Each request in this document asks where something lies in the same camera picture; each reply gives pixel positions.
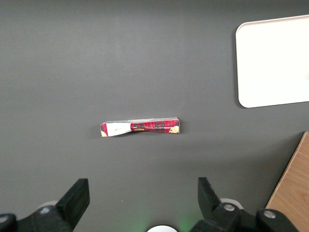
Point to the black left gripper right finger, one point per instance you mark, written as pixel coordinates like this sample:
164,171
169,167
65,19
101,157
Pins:
210,207

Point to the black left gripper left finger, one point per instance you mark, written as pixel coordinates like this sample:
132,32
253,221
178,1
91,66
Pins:
72,203

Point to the red plaid cookie box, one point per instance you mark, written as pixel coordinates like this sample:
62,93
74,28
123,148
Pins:
154,127

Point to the white rectangular tray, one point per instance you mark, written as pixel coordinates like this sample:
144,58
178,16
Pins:
272,62

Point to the wooden drawer cabinet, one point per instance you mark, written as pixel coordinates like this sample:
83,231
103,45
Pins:
294,191

